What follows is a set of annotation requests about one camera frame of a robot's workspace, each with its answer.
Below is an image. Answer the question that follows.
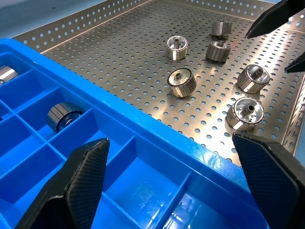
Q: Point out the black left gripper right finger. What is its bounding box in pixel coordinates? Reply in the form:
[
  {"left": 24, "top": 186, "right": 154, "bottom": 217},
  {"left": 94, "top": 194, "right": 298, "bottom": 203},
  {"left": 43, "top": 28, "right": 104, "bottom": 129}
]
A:
[{"left": 232, "top": 132, "right": 305, "bottom": 229}]

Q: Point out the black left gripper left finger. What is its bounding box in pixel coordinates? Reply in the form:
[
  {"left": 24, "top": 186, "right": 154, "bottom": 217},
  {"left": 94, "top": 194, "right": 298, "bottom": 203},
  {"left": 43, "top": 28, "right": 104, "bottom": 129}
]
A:
[{"left": 14, "top": 137, "right": 111, "bottom": 229}]

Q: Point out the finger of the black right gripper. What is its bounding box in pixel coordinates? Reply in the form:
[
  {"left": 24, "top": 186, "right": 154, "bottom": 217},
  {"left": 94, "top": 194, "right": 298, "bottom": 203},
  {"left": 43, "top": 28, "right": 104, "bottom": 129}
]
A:
[
  {"left": 245, "top": 0, "right": 305, "bottom": 40},
  {"left": 285, "top": 52, "right": 305, "bottom": 73}
]

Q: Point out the metal nut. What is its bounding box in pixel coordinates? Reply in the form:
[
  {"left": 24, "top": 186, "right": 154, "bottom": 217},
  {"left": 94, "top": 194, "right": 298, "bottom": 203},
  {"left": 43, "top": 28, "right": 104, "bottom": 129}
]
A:
[{"left": 211, "top": 21, "right": 233, "bottom": 39}]

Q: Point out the blue compartment tray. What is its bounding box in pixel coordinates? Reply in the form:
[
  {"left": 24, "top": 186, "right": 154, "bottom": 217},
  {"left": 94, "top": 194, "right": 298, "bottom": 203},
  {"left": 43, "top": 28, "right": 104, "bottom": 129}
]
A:
[{"left": 0, "top": 38, "right": 270, "bottom": 229}]

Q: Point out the perforated metal tray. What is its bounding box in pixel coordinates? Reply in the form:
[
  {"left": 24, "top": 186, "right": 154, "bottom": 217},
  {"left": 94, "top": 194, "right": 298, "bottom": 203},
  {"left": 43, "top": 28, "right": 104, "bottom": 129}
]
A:
[{"left": 10, "top": 0, "right": 305, "bottom": 167}]

